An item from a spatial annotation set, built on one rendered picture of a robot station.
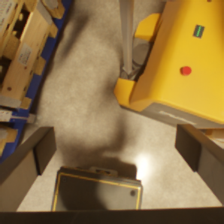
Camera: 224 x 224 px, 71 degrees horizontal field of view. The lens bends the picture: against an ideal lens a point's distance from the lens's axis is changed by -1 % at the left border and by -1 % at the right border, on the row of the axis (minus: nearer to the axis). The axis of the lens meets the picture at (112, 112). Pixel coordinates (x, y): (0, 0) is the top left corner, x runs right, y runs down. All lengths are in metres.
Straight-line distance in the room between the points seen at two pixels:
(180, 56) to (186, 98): 0.19
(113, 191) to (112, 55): 1.29
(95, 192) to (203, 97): 1.03
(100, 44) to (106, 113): 0.74
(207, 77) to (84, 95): 1.20
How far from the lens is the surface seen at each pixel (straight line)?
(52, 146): 0.16
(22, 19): 1.75
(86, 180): 1.38
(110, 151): 1.63
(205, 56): 0.85
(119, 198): 1.39
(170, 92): 0.75
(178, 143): 0.17
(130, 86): 1.28
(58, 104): 1.78
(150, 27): 1.50
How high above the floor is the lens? 1.60
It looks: 81 degrees down
